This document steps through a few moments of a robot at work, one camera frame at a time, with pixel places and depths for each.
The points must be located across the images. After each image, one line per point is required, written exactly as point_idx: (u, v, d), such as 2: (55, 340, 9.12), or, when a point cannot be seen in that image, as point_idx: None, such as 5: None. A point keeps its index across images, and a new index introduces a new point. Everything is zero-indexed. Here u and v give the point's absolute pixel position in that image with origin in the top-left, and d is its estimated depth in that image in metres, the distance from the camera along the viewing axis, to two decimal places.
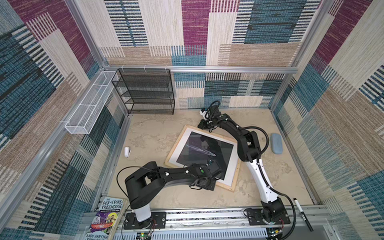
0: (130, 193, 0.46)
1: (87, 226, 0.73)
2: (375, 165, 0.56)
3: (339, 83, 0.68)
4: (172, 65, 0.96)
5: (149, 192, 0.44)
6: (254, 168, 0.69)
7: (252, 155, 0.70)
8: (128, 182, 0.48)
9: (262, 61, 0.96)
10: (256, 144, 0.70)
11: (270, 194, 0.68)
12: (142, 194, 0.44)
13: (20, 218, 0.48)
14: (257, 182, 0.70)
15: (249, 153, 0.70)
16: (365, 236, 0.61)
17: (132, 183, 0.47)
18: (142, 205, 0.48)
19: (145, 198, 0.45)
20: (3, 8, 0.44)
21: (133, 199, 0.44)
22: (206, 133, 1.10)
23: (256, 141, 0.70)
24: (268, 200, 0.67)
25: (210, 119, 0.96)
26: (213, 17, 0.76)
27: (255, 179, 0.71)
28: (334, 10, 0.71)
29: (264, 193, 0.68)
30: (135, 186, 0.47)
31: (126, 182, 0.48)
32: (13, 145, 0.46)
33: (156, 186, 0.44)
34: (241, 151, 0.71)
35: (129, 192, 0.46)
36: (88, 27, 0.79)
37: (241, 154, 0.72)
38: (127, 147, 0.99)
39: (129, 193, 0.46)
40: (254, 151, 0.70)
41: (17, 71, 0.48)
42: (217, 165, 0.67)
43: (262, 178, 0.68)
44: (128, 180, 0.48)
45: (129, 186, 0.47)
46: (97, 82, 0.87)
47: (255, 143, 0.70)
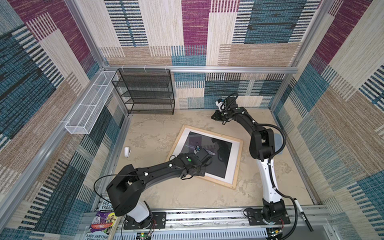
0: (113, 202, 0.44)
1: (87, 226, 0.73)
2: (375, 165, 0.56)
3: (339, 83, 0.68)
4: (172, 65, 0.96)
5: (128, 197, 0.42)
6: (263, 168, 0.67)
7: (264, 153, 0.66)
8: (109, 190, 0.46)
9: (262, 61, 0.96)
10: (270, 142, 0.65)
11: (274, 195, 0.66)
12: (123, 200, 0.42)
13: (20, 218, 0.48)
14: (264, 180, 0.69)
15: (261, 150, 0.65)
16: (365, 236, 0.61)
17: (113, 191, 0.45)
18: (127, 210, 0.46)
19: (127, 203, 0.43)
20: (3, 8, 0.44)
21: (116, 207, 0.43)
22: (206, 132, 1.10)
23: (271, 139, 0.65)
24: (270, 200, 0.66)
25: (226, 110, 0.94)
26: (213, 17, 0.76)
27: (262, 176, 0.70)
28: (334, 10, 0.71)
29: (267, 193, 0.68)
30: (115, 193, 0.45)
31: (108, 190, 0.46)
32: (14, 145, 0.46)
33: (134, 189, 0.41)
34: (253, 147, 0.68)
35: (112, 201, 0.44)
36: (88, 27, 0.79)
37: (252, 150, 0.69)
38: (127, 147, 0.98)
39: (112, 202, 0.44)
40: (266, 149, 0.66)
41: (17, 71, 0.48)
42: (205, 151, 0.64)
43: (269, 179, 0.66)
44: (109, 188, 0.46)
45: (110, 194, 0.45)
46: (97, 82, 0.87)
47: (270, 141, 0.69)
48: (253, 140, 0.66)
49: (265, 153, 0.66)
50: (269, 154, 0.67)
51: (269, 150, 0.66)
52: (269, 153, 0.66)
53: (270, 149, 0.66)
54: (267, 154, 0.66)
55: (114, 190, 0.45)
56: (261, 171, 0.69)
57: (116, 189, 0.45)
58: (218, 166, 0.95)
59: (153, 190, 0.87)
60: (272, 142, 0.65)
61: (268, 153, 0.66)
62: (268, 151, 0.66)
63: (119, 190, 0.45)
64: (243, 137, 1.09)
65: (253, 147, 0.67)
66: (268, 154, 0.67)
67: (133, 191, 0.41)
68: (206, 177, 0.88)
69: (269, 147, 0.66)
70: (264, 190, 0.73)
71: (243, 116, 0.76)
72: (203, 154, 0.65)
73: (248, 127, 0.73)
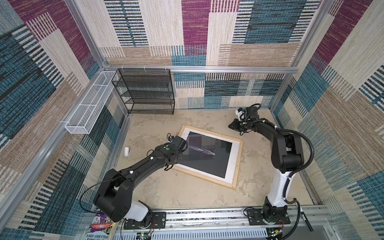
0: (107, 211, 0.43)
1: (87, 226, 0.73)
2: (375, 165, 0.56)
3: (339, 83, 0.68)
4: (172, 65, 0.96)
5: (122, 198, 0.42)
6: (280, 178, 0.59)
7: (290, 162, 0.54)
8: (98, 201, 0.44)
9: (262, 61, 0.96)
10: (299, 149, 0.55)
11: (280, 201, 0.64)
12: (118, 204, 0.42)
13: (20, 218, 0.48)
14: (274, 185, 0.64)
15: (286, 158, 0.55)
16: (365, 236, 0.61)
17: (103, 201, 0.44)
18: (124, 211, 0.45)
19: (123, 204, 0.43)
20: (3, 8, 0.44)
21: (112, 214, 0.42)
22: (206, 132, 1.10)
23: (299, 146, 0.55)
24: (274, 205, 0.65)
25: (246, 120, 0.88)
26: (213, 17, 0.76)
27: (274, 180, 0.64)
28: (334, 10, 0.71)
29: (273, 198, 0.65)
30: (106, 200, 0.44)
31: (96, 202, 0.44)
32: (14, 145, 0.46)
33: (126, 188, 0.42)
34: (275, 154, 0.58)
35: (105, 210, 0.43)
36: (88, 27, 0.79)
37: (273, 160, 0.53)
38: (127, 147, 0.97)
39: (105, 211, 0.43)
40: (293, 158, 0.55)
41: (17, 71, 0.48)
42: (179, 137, 0.69)
43: (281, 188, 0.60)
44: (97, 200, 0.44)
45: (101, 205, 0.43)
46: (97, 82, 0.87)
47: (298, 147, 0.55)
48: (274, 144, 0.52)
49: (292, 164, 0.54)
50: (296, 165, 0.54)
51: (297, 160, 0.54)
52: (296, 163, 0.54)
53: (299, 158, 0.54)
54: (293, 165, 0.54)
55: (104, 199, 0.44)
56: (275, 176, 0.63)
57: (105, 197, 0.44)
58: (218, 166, 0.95)
59: (153, 190, 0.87)
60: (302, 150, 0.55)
61: (295, 164, 0.54)
62: (296, 161, 0.54)
63: (109, 197, 0.44)
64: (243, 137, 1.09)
65: (275, 153, 0.58)
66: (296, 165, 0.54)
67: (125, 190, 0.42)
68: (206, 177, 0.88)
69: (298, 155, 0.55)
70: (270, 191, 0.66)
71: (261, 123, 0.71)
72: (179, 140, 0.69)
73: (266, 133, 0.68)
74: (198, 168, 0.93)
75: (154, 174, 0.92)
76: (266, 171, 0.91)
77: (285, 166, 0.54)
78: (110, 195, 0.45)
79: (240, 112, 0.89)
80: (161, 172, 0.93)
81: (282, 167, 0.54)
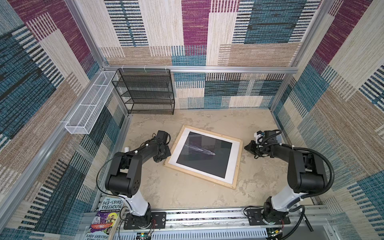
0: (122, 189, 0.47)
1: (87, 226, 0.73)
2: (375, 165, 0.56)
3: (339, 83, 0.68)
4: (171, 65, 0.96)
5: (136, 170, 0.48)
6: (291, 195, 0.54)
7: (309, 183, 0.47)
8: (111, 181, 0.48)
9: (262, 61, 0.96)
10: (319, 170, 0.48)
11: (283, 208, 0.63)
12: (133, 177, 0.47)
13: (20, 218, 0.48)
14: (281, 194, 0.61)
15: (305, 178, 0.48)
16: (365, 236, 0.61)
17: (116, 180, 0.48)
18: (137, 188, 0.51)
19: (136, 178, 0.49)
20: (3, 8, 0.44)
21: (127, 189, 0.47)
22: (206, 132, 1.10)
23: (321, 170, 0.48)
24: (275, 208, 0.64)
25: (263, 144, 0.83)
26: (213, 17, 0.76)
27: (283, 190, 0.60)
28: (334, 10, 0.71)
29: (276, 203, 0.64)
30: (119, 178, 0.48)
31: (109, 183, 0.48)
32: (14, 145, 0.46)
33: (137, 161, 0.49)
34: (292, 173, 0.51)
35: (119, 188, 0.47)
36: (88, 27, 0.79)
37: (290, 180, 0.52)
38: None
39: (119, 189, 0.47)
40: (314, 180, 0.47)
41: (17, 71, 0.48)
42: (162, 131, 0.79)
43: (290, 202, 0.57)
44: (109, 180, 0.48)
45: (115, 183, 0.47)
46: (97, 82, 0.87)
47: (318, 168, 0.49)
48: (292, 162, 0.52)
49: (311, 186, 0.47)
50: (317, 189, 0.47)
51: (319, 183, 0.47)
52: (316, 187, 0.47)
53: (320, 181, 0.47)
54: (313, 188, 0.47)
55: (117, 177, 0.48)
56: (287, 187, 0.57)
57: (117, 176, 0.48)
58: (218, 166, 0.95)
59: (153, 190, 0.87)
60: (322, 172, 0.48)
61: (315, 188, 0.47)
62: (317, 185, 0.47)
63: (121, 176, 0.48)
64: (243, 137, 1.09)
65: (292, 172, 0.51)
66: (316, 189, 0.47)
67: (137, 163, 0.49)
68: (206, 177, 0.88)
69: (318, 177, 0.48)
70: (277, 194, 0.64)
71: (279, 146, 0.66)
72: (162, 134, 0.78)
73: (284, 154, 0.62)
74: (199, 168, 0.93)
75: (155, 174, 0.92)
76: (266, 171, 0.91)
77: (303, 187, 0.48)
78: (121, 174, 0.49)
79: (259, 135, 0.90)
80: (161, 172, 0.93)
81: (299, 188, 0.48)
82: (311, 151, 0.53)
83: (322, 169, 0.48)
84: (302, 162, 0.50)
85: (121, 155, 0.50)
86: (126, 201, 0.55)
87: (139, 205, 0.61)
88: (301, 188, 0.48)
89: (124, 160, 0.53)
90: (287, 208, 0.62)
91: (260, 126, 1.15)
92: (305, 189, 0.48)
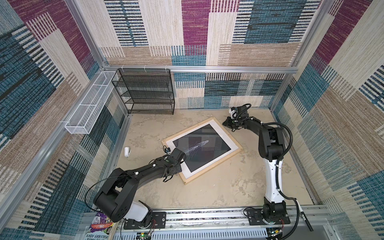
0: (107, 209, 0.43)
1: (87, 226, 0.73)
2: (375, 165, 0.56)
3: (339, 83, 0.68)
4: (172, 64, 0.96)
5: (125, 197, 0.43)
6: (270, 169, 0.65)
7: (273, 152, 0.63)
8: (100, 198, 0.44)
9: (262, 61, 0.96)
10: (280, 140, 0.64)
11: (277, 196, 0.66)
12: (120, 203, 0.42)
13: (20, 218, 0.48)
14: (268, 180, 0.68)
15: (270, 149, 0.63)
16: (365, 236, 0.61)
17: (105, 198, 0.44)
18: (123, 214, 0.46)
19: (124, 205, 0.44)
20: (3, 8, 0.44)
21: (112, 214, 0.42)
22: (194, 127, 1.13)
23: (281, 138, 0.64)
24: (272, 200, 0.66)
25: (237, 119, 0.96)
26: (213, 17, 0.76)
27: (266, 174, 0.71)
28: (334, 10, 0.71)
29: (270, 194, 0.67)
30: (109, 198, 0.44)
31: (98, 199, 0.44)
32: (14, 145, 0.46)
33: (131, 187, 0.44)
34: (261, 145, 0.67)
35: (104, 208, 0.43)
36: (88, 27, 0.79)
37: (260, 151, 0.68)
38: (127, 147, 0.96)
39: (105, 209, 0.43)
40: (275, 148, 0.63)
41: (17, 71, 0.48)
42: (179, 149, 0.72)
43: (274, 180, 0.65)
44: (100, 196, 0.44)
45: (102, 201, 0.44)
46: (97, 82, 0.87)
47: (279, 139, 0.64)
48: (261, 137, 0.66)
49: (274, 153, 0.64)
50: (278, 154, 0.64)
51: (279, 150, 0.63)
52: (278, 153, 0.64)
53: (280, 148, 0.64)
54: (276, 154, 0.64)
55: (107, 196, 0.44)
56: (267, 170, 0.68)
57: (107, 196, 0.44)
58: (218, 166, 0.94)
59: (153, 190, 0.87)
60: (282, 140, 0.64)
61: (277, 153, 0.64)
62: (278, 151, 0.63)
63: (111, 196, 0.45)
64: (242, 137, 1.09)
65: (262, 145, 0.66)
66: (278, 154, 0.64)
67: (130, 189, 0.43)
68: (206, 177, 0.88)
69: (279, 146, 0.64)
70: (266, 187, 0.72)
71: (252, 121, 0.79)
72: (178, 153, 0.72)
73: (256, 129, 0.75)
74: (198, 168, 0.93)
75: None
76: (265, 171, 0.91)
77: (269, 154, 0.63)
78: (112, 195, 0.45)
79: (232, 111, 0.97)
80: None
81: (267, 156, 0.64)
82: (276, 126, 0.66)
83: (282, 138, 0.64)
84: (268, 137, 0.64)
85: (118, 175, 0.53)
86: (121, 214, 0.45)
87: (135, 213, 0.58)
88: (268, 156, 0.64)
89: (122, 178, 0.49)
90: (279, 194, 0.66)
91: None
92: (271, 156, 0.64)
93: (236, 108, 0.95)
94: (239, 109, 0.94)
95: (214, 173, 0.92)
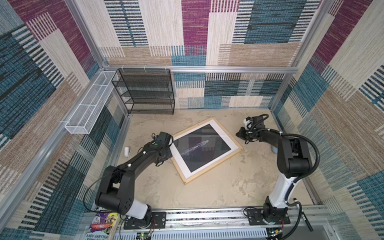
0: (111, 207, 0.44)
1: (87, 226, 0.73)
2: (375, 165, 0.56)
3: (339, 83, 0.68)
4: (172, 65, 0.96)
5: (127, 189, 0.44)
6: (284, 183, 0.58)
7: (296, 167, 0.52)
8: (101, 198, 0.44)
9: (262, 61, 0.96)
10: (304, 153, 0.53)
11: (281, 203, 0.63)
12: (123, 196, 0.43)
13: (20, 218, 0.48)
14: (276, 187, 0.63)
15: (292, 162, 0.52)
16: (365, 236, 0.61)
17: (107, 198, 0.44)
18: (129, 205, 0.47)
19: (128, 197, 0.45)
20: (3, 8, 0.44)
21: (119, 208, 0.43)
22: (194, 127, 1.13)
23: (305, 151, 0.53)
24: (274, 205, 0.65)
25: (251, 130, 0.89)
26: (213, 17, 0.76)
27: (276, 183, 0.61)
28: (334, 10, 0.71)
29: (274, 200, 0.65)
30: (111, 196, 0.44)
31: (99, 200, 0.44)
32: (14, 145, 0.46)
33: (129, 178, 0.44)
34: (280, 158, 0.57)
35: (109, 206, 0.44)
36: (88, 27, 0.79)
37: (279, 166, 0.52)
38: (127, 147, 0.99)
39: (109, 207, 0.44)
40: (299, 163, 0.52)
41: (17, 71, 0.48)
42: (165, 133, 0.73)
43: (284, 193, 0.60)
44: (100, 196, 0.44)
45: (104, 201, 0.44)
46: (97, 82, 0.87)
47: (303, 152, 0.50)
48: (279, 148, 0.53)
49: (297, 169, 0.52)
50: (302, 171, 0.52)
51: (304, 166, 0.52)
52: (302, 170, 0.52)
53: (305, 163, 0.52)
54: (300, 170, 0.52)
55: (108, 195, 0.45)
56: (280, 179, 0.60)
57: (108, 195, 0.45)
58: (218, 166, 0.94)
59: (153, 190, 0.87)
60: (307, 155, 0.53)
61: (302, 170, 0.52)
62: (303, 167, 0.52)
63: (112, 193, 0.45)
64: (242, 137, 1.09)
65: (280, 157, 0.57)
66: (303, 171, 0.52)
67: (128, 182, 0.44)
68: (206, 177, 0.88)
69: (304, 160, 0.53)
70: (272, 191, 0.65)
71: (267, 131, 0.71)
72: (164, 136, 0.72)
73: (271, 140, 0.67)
74: (198, 168, 0.93)
75: (154, 174, 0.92)
76: (265, 171, 0.91)
77: (291, 170, 0.52)
78: (113, 191, 0.45)
79: (247, 121, 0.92)
80: (161, 172, 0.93)
81: (288, 172, 0.52)
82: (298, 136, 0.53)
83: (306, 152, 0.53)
84: (289, 147, 0.53)
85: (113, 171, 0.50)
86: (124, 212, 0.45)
87: (136, 210, 0.59)
88: (290, 172, 0.52)
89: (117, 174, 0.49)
90: (285, 203, 0.63)
91: None
92: (293, 172, 0.52)
93: (251, 119, 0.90)
94: (255, 119, 0.85)
95: (214, 174, 0.90)
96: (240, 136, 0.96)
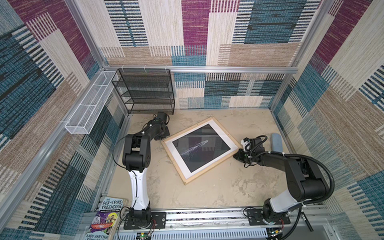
0: (137, 164, 0.58)
1: (87, 226, 0.73)
2: (375, 165, 0.56)
3: (339, 83, 0.68)
4: (172, 65, 0.96)
5: (146, 147, 0.57)
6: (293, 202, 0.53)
7: (312, 191, 0.45)
8: (127, 158, 0.57)
9: (262, 61, 0.96)
10: (316, 174, 0.48)
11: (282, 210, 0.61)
12: (145, 153, 0.57)
13: (20, 218, 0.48)
14: (282, 199, 0.59)
15: (306, 186, 0.46)
16: (365, 236, 0.61)
17: (131, 157, 0.57)
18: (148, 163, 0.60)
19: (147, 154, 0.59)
20: (3, 8, 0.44)
21: (142, 164, 0.58)
22: (193, 126, 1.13)
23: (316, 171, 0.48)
24: (275, 210, 0.64)
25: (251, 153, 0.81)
26: (213, 17, 0.76)
27: (283, 195, 0.58)
28: (334, 10, 0.71)
29: (276, 206, 0.63)
30: (134, 155, 0.58)
31: (126, 159, 0.58)
32: (14, 145, 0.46)
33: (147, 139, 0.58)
34: (291, 181, 0.49)
35: (135, 163, 0.58)
36: (88, 27, 0.79)
37: (292, 191, 0.50)
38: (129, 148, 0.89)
39: (135, 165, 0.59)
40: (316, 186, 0.46)
41: (17, 71, 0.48)
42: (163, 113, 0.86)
43: (289, 207, 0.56)
44: (126, 157, 0.58)
45: (131, 160, 0.57)
46: (97, 82, 0.87)
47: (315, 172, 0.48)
48: (288, 171, 0.50)
49: (314, 193, 0.45)
50: (320, 195, 0.46)
51: (321, 188, 0.46)
52: (319, 193, 0.46)
53: (320, 185, 0.46)
54: (317, 194, 0.46)
55: (132, 154, 0.58)
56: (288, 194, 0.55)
57: (131, 155, 0.58)
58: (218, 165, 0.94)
59: (153, 190, 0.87)
60: (320, 175, 0.47)
61: (319, 193, 0.46)
62: (320, 189, 0.46)
63: (134, 153, 0.58)
64: (242, 137, 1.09)
65: (291, 182, 0.49)
66: (319, 194, 0.46)
67: (147, 142, 0.58)
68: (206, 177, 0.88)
69: (318, 181, 0.47)
70: (277, 196, 0.62)
71: (268, 154, 0.66)
72: (163, 115, 0.86)
73: (276, 163, 0.61)
74: (198, 168, 0.93)
75: (155, 174, 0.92)
76: (265, 171, 0.91)
77: (307, 196, 0.45)
78: (134, 152, 0.58)
79: (245, 142, 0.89)
80: (161, 172, 0.90)
81: (304, 198, 0.45)
82: (303, 156, 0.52)
83: (318, 172, 0.48)
84: (298, 170, 0.48)
85: (132, 136, 0.58)
86: (135, 181, 0.61)
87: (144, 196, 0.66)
88: (306, 197, 0.45)
89: (134, 139, 0.62)
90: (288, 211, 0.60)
91: (260, 126, 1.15)
92: (310, 197, 0.46)
93: (249, 140, 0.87)
94: (253, 141, 0.80)
95: (214, 174, 0.90)
96: (238, 158, 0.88)
